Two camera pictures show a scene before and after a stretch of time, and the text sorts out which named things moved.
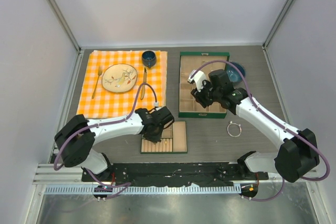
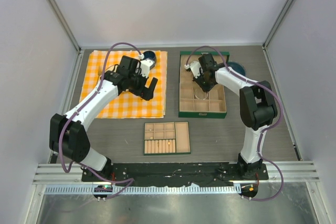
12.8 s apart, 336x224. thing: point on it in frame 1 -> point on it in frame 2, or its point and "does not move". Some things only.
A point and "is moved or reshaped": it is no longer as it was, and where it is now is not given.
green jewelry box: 189,106 does not move
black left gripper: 155,139 -> 146,93
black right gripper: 199,96 -> 205,88
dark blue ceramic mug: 148,58 does not move
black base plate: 141,173 does not move
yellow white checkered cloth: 149,91 does not move
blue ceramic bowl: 234,74 does not move
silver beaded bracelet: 231,123 is moved or reshaped
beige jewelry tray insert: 174,140 does not move
